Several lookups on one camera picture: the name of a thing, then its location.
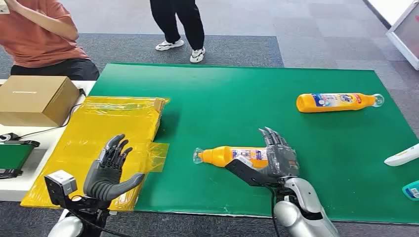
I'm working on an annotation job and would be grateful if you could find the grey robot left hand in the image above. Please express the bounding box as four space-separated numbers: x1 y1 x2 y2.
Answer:
83 134 145 202

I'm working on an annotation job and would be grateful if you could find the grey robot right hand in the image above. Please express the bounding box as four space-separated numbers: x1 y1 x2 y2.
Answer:
258 126 300 187

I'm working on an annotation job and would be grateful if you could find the orange bottle with clear cap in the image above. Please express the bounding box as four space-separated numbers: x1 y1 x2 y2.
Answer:
193 146 270 169
295 93 384 114

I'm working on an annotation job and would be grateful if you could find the white plastic bottle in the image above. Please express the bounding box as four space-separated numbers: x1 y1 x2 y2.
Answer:
384 143 419 167

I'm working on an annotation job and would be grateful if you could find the yellow film wrapped package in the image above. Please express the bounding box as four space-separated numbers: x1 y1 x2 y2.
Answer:
20 95 170 212

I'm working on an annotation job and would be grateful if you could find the green table mat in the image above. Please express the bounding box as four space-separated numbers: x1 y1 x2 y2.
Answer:
88 63 419 225

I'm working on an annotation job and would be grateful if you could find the black and green device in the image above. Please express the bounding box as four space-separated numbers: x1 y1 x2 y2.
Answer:
0 132 41 180

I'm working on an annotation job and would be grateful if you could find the brown cardboard box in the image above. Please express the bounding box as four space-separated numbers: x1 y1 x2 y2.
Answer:
0 75 81 127

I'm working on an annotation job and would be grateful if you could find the teal plastic container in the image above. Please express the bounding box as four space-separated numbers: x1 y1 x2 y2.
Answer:
402 180 419 201

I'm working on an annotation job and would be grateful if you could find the seated person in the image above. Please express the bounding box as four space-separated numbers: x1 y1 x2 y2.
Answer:
0 0 100 81

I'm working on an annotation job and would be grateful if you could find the standing person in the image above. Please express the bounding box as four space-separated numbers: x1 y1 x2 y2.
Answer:
149 0 206 64

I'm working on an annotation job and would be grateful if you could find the white framed board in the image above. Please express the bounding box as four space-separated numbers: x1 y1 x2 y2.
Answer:
385 0 419 71

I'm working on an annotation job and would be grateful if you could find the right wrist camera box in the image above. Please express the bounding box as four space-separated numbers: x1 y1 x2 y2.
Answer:
225 156 273 188

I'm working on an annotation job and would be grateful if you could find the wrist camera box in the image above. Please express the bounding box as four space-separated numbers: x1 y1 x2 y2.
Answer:
225 156 273 188
44 170 79 207

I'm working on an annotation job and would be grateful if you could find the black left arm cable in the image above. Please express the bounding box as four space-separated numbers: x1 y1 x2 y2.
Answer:
67 196 131 237

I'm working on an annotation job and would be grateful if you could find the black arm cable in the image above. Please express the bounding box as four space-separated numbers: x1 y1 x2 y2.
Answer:
269 188 283 237
67 196 131 237

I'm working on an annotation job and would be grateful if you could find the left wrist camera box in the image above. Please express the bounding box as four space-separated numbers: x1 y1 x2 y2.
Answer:
44 170 79 207

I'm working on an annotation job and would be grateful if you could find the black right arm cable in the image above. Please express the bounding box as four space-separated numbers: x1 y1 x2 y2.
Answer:
269 188 283 237

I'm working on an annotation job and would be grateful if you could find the thin black desk cable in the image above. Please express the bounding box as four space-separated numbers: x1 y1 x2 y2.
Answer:
15 88 87 140

